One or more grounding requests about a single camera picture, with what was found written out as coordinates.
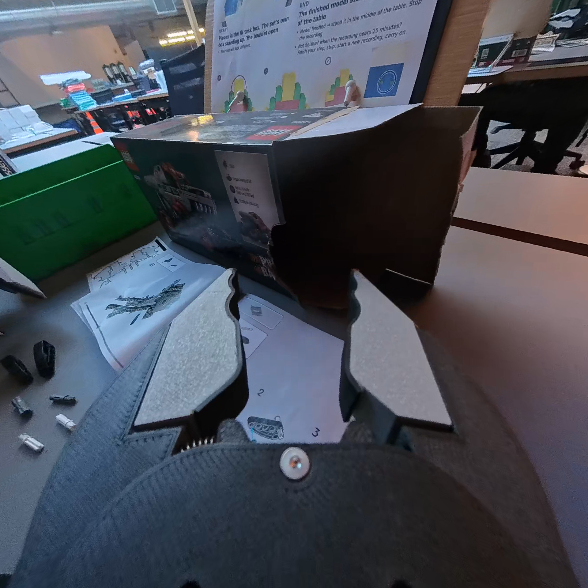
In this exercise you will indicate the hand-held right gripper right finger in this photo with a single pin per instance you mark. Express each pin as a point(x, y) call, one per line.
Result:
point(390, 367)

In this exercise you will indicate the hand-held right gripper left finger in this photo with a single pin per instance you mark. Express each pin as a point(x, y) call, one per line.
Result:
point(197, 358)

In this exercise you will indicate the lego instruction booklet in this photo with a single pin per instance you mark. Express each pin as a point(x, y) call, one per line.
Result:
point(151, 285)

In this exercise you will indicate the black lego pin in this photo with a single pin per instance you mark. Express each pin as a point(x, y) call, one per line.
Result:
point(63, 398)

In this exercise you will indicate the white lego pin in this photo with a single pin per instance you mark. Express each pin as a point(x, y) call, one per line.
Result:
point(66, 422)
point(31, 443)

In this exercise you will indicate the black curved lego piece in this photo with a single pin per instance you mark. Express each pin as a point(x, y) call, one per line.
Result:
point(16, 370)
point(44, 359)

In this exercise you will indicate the black lego set box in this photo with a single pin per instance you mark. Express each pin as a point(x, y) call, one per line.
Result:
point(349, 193)

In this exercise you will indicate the dark grey lego pin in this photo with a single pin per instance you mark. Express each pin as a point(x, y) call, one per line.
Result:
point(22, 407)

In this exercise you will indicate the pale box edge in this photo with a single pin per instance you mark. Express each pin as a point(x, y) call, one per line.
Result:
point(20, 280)

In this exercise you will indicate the green plastic bin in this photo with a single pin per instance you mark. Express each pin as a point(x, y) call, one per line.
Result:
point(69, 211)

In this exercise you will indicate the table with colourful stacks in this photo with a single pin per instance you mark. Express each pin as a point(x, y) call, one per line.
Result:
point(115, 99)

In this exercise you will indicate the black partition panel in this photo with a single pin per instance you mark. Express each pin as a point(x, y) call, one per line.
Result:
point(183, 82)

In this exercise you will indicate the black office chair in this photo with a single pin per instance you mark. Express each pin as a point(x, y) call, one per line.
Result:
point(533, 124)

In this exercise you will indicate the stack of white boxes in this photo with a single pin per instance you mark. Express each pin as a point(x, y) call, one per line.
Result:
point(20, 120)

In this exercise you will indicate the printed task instruction poster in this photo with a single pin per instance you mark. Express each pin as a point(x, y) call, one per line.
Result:
point(321, 50)

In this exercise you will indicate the wooden poster board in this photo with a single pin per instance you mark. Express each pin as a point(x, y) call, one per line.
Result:
point(459, 46)

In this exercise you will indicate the cluttered wooden desk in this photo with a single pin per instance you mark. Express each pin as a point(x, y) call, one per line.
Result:
point(528, 57)

